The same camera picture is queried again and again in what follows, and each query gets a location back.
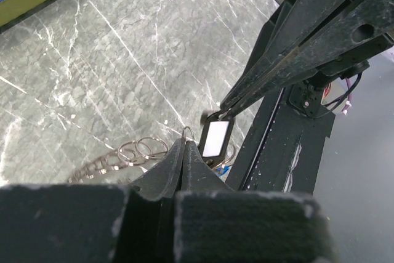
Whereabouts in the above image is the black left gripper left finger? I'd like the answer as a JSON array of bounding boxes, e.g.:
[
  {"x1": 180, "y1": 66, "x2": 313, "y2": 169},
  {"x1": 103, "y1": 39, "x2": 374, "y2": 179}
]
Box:
[{"x1": 1, "y1": 139, "x2": 185, "y2": 262}]

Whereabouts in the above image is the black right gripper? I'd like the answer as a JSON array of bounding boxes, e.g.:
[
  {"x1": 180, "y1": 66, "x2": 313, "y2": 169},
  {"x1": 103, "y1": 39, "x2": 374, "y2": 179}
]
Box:
[{"x1": 220, "y1": 0, "x2": 393, "y2": 117}]

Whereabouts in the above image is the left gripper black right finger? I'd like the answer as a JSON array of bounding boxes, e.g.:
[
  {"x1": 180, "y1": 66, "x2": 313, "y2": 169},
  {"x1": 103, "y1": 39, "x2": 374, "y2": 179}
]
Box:
[{"x1": 175, "y1": 140, "x2": 342, "y2": 263}]

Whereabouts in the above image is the large silver toothed keyring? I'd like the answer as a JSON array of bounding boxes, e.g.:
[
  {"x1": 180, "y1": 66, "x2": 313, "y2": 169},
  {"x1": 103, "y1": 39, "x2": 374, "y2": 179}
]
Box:
[{"x1": 66, "y1": 125, "x2": 238, "y2": 185}]

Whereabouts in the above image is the black tag key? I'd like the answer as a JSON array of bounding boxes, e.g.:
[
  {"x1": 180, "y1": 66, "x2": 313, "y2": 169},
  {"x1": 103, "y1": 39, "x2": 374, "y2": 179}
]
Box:
[{"x1": 198, "y1": 111, "x2": 236, "y2": 170}]

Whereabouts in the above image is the blue tag key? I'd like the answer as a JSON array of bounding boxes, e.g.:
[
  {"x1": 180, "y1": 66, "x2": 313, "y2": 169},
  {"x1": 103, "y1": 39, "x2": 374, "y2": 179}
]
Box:
[{"x1": 214, "y1": 166, "x2": 231, "y2": 177}]

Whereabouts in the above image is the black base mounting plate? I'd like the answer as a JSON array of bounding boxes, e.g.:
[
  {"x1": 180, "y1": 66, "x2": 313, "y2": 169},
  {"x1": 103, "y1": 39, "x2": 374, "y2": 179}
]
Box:
[{"x1": 225, "y1": 83, "x2": 335, "y2": 194}]

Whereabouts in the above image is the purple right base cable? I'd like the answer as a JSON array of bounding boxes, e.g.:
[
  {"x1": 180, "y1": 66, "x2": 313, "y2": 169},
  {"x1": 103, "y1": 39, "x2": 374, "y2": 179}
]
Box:
[{"x1": 323, "y1": 71, "x2": 364, "y2": 116}]

